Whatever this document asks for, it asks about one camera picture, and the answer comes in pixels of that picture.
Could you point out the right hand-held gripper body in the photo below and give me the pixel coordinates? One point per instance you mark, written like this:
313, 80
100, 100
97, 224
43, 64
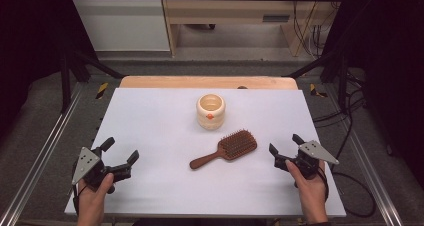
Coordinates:
313, 156

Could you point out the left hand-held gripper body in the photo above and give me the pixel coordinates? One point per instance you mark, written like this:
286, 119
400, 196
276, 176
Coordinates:
87, 159

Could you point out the brown wooden hairbrush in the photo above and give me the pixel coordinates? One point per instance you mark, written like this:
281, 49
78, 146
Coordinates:
238, 144

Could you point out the cream ceramic cup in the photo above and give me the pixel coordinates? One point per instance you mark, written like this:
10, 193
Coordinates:
210, 114

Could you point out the person's right hand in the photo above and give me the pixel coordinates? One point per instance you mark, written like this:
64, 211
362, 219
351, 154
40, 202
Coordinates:
308, 189

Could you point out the person's left hand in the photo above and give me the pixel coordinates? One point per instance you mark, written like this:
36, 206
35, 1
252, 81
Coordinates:
93, 199

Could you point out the white table board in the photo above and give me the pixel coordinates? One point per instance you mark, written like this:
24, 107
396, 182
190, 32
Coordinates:
160, 172

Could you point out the yellow black tape marker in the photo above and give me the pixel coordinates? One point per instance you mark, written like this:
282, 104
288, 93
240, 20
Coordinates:
315, 90
102, 90

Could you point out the black metal stand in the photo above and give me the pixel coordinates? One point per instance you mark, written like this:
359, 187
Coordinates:
342, 82
66, 82

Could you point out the wooden table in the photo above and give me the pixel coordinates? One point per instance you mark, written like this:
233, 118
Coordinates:
186, 82

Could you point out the black curtain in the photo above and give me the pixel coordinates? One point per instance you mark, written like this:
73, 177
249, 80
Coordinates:
30, 52
393, 69

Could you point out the white cabinet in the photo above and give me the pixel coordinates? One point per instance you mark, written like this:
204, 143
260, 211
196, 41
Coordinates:
123, 22

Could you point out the light wooden desk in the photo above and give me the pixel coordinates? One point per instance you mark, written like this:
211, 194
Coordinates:
226, 9

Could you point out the aluminium rail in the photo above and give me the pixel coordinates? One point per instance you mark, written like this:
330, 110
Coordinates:
40, 152
370, 172

